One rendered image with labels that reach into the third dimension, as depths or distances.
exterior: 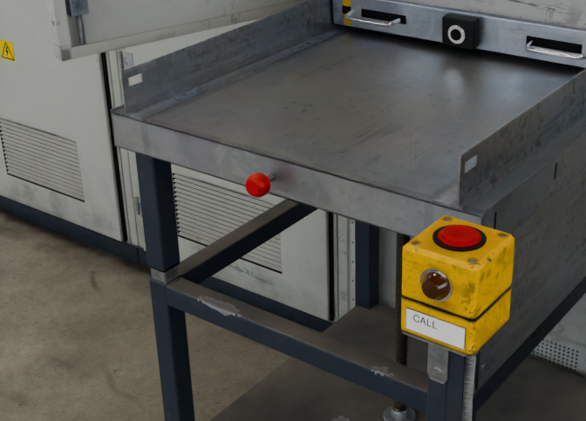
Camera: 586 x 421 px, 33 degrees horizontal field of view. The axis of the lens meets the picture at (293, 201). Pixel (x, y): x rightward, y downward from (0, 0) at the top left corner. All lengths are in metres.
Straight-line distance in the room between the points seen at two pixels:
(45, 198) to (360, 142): 1.72
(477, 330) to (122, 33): 1.03
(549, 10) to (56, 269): 1.64
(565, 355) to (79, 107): 1.39
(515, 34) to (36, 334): 1.43
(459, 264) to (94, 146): 1.88
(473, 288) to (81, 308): 1.80
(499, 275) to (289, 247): 1.41
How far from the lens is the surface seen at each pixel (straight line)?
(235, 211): 2.39
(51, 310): 2.61
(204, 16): 1.85
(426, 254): 0.91
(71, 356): 2.43
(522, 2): 1.65
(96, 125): 2.65
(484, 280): 0.91
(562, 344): 2.05
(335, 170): 1.26
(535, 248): 1.40
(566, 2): 1.62
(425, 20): 1.74
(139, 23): 1.79
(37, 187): 2.96
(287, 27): 1.74
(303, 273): 2.32
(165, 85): 1.53
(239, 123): 1.42
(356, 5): 1.80
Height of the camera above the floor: 1.34
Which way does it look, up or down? 26 degrees down
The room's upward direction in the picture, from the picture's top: 2 degrees counter-clockwise
